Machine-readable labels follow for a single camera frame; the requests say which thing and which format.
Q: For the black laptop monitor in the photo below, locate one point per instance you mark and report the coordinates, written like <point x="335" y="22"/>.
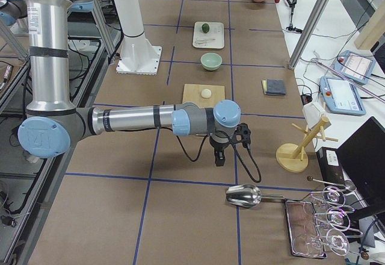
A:
<point x="362" y="158"/>

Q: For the bamboo cutting board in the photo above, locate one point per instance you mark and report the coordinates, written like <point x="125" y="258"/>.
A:
<point x="191" y="93"/>

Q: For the grey yellow folded cloth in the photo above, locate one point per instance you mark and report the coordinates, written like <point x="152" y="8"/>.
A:
<point x="273" y="87"/>

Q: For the clear wine glass middle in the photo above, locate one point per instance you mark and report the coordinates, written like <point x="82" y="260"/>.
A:
<point x="335" y="218"/>

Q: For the wooden mug tree stand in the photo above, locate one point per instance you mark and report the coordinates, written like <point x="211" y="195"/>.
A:
<point x="292" y="157"/>

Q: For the clear wine glass far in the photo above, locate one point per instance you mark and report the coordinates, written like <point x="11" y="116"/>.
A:
<point x="330" y="195"/>

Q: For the blue teach pendant far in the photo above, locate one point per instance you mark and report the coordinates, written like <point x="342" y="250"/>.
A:
<point x="355" y="66"/>

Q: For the dark tray with glasses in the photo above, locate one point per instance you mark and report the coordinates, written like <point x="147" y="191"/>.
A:
<point x="300" y="220"/>

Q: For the white bear serving tray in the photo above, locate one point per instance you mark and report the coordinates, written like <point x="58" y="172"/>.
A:
<point x="213" y="39"/>

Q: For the aluminium frame post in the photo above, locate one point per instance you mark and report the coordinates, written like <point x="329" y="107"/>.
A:
<point x="310" y="25"/>

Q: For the light green bowl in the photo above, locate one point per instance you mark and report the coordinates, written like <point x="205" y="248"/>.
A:
<point x="211" y="61"/>

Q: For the metal scoop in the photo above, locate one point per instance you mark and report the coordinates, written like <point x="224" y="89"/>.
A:
<point x="249" y="196"/>

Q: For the blue teach pendant near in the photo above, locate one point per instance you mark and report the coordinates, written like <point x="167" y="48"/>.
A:
<point x="341" y="97"/>

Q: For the blue teach pendant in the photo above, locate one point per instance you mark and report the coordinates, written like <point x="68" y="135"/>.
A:
<point x="355" y="66"/>
<point x="341" y="97"/>

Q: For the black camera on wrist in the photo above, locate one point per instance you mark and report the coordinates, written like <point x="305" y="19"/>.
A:
<point x="242" y="135"/>

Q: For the white mug on stand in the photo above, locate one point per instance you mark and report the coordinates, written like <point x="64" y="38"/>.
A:
<point x="312" y="113"/>

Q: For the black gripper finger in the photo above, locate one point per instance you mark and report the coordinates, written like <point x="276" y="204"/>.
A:
<point x="220" y="158"/>

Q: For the white steamed bun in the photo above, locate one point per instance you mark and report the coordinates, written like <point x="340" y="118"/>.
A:
<point x="206" y="93"/>

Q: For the black box under monitor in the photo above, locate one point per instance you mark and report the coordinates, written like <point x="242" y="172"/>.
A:
<point x="330" y="167"/>

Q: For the clear wine glass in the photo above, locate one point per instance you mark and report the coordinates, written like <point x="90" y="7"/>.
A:
<point x="335" y="218"/>
<point x="335" y="242"/>
<point x="330" y="195"/>

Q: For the green avocado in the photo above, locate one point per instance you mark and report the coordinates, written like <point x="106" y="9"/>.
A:
<point x="205" y="28"/>

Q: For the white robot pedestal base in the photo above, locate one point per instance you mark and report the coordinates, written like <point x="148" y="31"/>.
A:
<point x="137" y="55"/>

